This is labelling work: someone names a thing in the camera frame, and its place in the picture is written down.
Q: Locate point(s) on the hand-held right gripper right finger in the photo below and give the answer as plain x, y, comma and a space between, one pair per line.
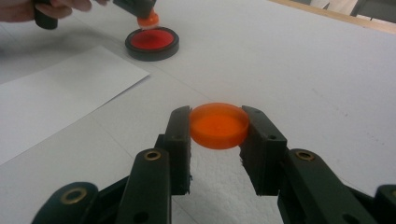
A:
264, 161

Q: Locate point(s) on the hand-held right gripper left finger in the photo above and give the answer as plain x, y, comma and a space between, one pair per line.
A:
179, 155

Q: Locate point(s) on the small orange stamp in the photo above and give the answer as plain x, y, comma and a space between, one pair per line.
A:
148, 21

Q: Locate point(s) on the red round dish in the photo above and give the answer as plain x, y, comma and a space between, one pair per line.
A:
152, 42

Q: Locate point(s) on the clear orange ink pad lid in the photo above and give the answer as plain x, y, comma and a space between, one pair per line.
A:
218, 127

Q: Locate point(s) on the white paper sheet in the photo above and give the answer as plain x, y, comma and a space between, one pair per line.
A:
62, 93

